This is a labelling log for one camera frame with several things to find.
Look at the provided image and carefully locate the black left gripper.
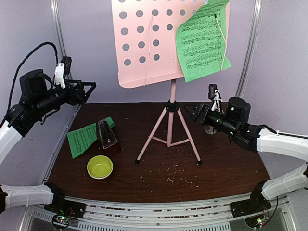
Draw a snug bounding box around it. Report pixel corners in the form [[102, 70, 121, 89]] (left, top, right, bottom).
[[33, 78, 96, 116]]

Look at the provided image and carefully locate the green sheet music page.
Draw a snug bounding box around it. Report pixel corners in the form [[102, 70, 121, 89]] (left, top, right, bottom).
[[67, 117, 116, 159], [176, 0, 232, 83]]

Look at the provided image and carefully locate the brown wooden metronome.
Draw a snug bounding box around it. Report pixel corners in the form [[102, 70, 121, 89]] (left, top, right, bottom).
[[96, 119, 121, 157]]

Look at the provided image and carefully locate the pink music stand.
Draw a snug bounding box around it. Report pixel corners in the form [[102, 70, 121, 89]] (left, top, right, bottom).
[[110, 0, 231, 167]]

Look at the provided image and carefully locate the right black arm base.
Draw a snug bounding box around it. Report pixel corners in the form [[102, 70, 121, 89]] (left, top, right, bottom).
[[230, 180, 271, 218]]

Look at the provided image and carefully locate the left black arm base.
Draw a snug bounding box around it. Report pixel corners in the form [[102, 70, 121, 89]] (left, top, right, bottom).
[[44, 182, 86, 218]]

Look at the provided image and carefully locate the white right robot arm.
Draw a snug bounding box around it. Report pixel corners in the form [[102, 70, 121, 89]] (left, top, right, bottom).
[[186, 97, 308, 213]]

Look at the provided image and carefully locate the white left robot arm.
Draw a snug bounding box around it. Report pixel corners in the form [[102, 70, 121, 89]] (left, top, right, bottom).
[[0, 69, 96, 214]]

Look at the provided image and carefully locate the white floral ceramic mug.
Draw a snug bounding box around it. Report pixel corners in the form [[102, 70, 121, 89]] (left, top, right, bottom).
[[204, 125, 217, 135]]

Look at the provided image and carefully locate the green plastic bowl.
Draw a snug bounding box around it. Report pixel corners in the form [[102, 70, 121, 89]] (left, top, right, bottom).
[[87, 155, 114, 180]]

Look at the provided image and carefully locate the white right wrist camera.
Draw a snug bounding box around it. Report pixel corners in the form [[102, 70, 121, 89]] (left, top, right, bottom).
[[208, 84, 223, 113]]

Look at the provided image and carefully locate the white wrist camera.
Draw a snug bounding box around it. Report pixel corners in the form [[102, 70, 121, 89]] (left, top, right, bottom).
[[208, 84, 223, 113], [52, 56, 72, 89]]

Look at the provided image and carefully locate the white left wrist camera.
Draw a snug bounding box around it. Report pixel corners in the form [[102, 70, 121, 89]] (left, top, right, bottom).
[[52, 56, 72, 89]]

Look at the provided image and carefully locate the black braided left cable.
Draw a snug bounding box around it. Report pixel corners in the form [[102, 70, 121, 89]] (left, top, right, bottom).
[[0, 42, 60, 126]]

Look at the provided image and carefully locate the right aluminium frame post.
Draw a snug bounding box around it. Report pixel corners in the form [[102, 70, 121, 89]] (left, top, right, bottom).
[[235, 0, 263, 98]]

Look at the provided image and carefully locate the aluminium frame post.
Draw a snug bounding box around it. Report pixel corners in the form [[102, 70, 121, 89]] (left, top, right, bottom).
[[50, 0, 72, 85], [235, 0, 263, 98]]

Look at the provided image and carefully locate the left aluminium frame post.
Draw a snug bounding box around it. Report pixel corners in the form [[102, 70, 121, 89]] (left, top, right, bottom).
[[50, 0, 72, 85]]

